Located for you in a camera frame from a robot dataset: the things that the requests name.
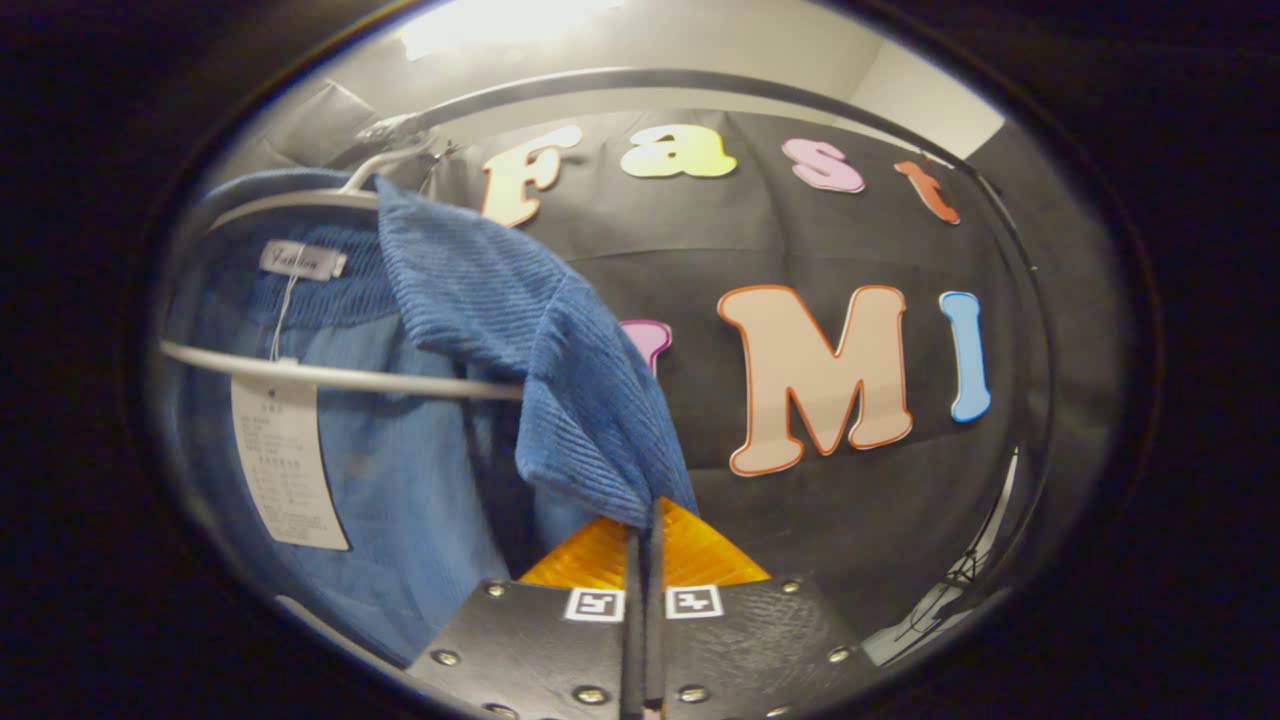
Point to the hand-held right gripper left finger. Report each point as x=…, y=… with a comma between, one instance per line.
x=540, y=650

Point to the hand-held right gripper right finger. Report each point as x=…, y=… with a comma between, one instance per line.
x=750, y=650

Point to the white plastic hanger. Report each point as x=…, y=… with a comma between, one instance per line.
x=350, y=378

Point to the black clothes rail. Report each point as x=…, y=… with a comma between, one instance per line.
x=700, y=78

